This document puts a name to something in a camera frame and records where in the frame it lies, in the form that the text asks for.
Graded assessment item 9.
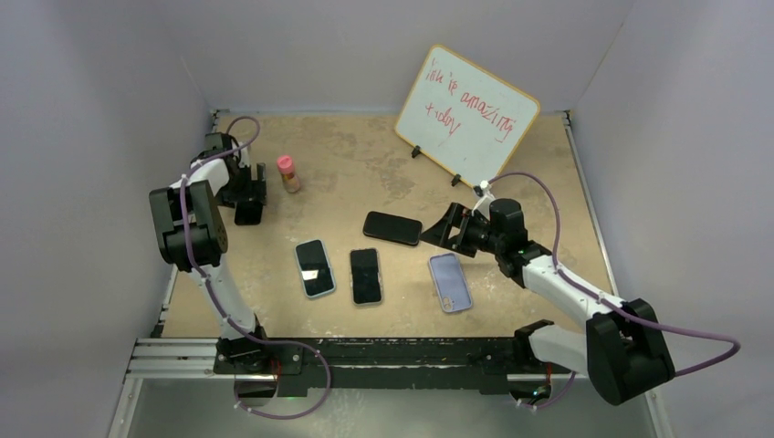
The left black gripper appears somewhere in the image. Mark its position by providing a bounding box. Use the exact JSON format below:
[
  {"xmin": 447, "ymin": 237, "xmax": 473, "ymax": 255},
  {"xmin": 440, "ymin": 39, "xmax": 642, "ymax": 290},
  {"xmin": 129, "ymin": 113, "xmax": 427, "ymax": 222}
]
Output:
[{"xmin": 216, "ymin": 164, "xmax": 266, "ymax": 210}]

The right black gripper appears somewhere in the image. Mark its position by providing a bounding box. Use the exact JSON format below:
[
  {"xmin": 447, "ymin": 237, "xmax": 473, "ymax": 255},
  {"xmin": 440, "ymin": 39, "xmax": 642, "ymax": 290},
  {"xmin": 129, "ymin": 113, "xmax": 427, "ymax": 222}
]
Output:
[{"xmin": 420, "ymin": 203, "xmax": 505, "ymax": 258}]

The black phone case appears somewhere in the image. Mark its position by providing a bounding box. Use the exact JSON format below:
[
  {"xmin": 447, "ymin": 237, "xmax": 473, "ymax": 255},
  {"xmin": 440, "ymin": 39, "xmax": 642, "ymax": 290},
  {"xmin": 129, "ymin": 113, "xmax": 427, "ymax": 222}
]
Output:
[{"xmin": 361, "ymin": 211, "xmax": 424, "ymax": 248}]

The lavender phone case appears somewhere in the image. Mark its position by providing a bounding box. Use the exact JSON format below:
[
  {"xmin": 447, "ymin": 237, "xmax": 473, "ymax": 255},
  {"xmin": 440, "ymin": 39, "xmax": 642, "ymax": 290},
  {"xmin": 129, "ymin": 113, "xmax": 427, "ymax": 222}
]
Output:
[{"xmin": 428, "ymin": 253, "xmax": 473, "ymax": 314}]

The clear magsafe phone case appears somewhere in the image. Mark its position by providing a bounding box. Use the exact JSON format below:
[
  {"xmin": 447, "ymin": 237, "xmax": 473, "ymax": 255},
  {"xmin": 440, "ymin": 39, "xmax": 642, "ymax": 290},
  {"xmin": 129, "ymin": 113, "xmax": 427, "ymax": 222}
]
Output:
[{"xmin": 349, "ymin": 247, "xmax": 385, "ymax": 308}]

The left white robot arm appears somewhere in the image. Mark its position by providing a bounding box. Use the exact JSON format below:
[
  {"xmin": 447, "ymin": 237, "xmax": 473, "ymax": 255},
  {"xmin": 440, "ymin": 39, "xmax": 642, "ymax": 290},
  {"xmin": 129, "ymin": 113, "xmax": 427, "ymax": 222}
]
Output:
[{"xmin": 149, "ymin": 132, "xmax": 272, "ymax": 373}]

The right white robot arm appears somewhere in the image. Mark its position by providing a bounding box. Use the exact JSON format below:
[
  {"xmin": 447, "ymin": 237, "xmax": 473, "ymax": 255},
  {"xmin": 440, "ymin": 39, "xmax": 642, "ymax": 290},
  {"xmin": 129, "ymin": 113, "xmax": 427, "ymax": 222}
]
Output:
[{"xmin": 420, "ymin": 199, "xmax": 676, "ymax": 405}]

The pink capped small bottle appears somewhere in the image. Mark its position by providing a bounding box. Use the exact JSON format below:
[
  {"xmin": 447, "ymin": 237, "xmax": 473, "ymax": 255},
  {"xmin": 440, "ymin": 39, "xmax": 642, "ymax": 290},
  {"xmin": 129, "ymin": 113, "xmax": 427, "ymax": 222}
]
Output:
[{"xmin": 277, "ymin": 155, "xmax": 301, "ymax": 193}]

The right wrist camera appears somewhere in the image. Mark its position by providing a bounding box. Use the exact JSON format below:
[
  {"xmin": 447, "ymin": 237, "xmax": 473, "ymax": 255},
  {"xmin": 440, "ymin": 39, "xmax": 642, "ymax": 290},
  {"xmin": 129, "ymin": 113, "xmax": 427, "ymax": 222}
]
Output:
[{"xmin": 473, "ymin": 180, "xmax": 496, "ymax": 214}]

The whiteboard with yellow frame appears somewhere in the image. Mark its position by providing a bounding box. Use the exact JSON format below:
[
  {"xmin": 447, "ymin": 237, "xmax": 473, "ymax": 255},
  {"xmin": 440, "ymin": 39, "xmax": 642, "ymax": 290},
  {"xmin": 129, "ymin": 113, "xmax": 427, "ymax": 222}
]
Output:
[{"xmin": 394, "ymin": 45, "xmax": 540, "ymax": 187}]

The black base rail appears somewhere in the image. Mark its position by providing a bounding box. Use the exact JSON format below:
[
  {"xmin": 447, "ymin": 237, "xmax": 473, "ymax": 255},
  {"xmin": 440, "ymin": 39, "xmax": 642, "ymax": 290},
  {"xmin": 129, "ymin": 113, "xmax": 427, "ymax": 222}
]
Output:
[{"xmin": 213, "ymin": 337, "xmax": 567, "ymax": 397}]

